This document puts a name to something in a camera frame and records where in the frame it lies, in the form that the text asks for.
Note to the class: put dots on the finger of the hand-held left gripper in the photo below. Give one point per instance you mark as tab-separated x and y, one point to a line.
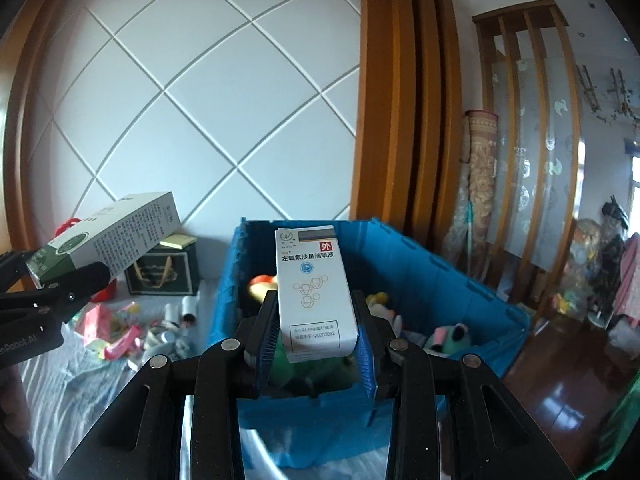
15	270
75	290

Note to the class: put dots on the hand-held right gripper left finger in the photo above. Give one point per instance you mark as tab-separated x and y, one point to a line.
265	350

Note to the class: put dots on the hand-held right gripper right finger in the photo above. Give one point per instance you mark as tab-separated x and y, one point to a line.
364	355

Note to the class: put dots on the yellow duck clamp toy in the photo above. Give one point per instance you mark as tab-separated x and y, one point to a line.
264	282

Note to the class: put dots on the white green medicine box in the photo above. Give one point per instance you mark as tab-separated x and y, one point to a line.
125	230

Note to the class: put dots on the white medicine box blue emblem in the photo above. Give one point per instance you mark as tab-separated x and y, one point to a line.
315	285

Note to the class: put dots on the blue plastic crate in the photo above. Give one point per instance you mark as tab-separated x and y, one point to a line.
450	280

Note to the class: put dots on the white lint roller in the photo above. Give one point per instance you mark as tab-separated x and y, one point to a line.
190	305

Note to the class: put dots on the yellow sticky note pad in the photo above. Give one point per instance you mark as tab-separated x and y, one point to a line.
177	241

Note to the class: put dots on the rolled patterned carpet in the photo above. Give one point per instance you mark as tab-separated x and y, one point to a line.
480	170

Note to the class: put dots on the white padded headboard panel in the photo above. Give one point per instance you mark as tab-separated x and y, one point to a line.
200	85

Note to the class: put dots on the green plastic stool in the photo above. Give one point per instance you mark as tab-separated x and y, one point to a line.
625	420

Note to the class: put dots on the black bag pile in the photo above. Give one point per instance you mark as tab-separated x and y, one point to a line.
614	240

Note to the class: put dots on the pink cloth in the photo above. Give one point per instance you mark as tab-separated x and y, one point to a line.
630	280

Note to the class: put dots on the wooden glass partition screen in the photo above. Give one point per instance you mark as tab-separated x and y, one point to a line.
565	135

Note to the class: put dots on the window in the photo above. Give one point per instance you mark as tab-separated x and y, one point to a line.
634	185

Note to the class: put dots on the wooden headboard frame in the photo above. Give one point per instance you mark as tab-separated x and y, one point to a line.
380	110

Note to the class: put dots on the wall vine decoration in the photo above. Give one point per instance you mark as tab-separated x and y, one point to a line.
612	100

